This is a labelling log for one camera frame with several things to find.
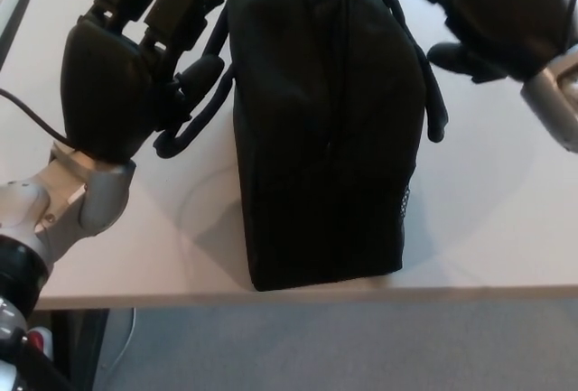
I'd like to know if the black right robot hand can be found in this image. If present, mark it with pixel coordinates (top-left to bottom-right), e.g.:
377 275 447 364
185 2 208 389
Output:
383 0 573 83

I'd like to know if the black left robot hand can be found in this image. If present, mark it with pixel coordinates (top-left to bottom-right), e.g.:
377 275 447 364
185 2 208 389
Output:
52 0 247 164

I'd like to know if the black insulated lunch bag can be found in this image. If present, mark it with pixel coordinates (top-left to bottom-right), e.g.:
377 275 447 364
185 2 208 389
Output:
153 0 451 293

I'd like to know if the black desk leg panel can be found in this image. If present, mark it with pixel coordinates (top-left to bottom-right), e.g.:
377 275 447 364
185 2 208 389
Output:
48 309 112 391

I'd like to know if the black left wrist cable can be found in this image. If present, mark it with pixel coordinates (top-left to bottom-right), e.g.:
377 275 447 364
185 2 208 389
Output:
0 88 76 148

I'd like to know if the white floor cable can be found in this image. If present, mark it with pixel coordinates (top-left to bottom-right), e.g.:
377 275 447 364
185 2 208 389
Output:
104 307 137 386

